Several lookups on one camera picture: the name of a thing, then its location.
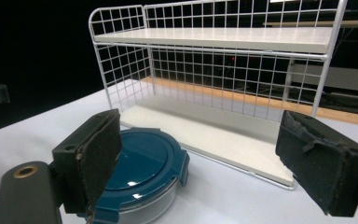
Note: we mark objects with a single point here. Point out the round container with blue lid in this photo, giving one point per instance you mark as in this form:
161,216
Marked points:
146,158

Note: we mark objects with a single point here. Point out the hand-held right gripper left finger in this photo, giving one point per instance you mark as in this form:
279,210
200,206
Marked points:
88,161

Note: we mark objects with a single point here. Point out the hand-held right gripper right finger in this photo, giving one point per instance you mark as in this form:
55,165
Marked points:
320,161

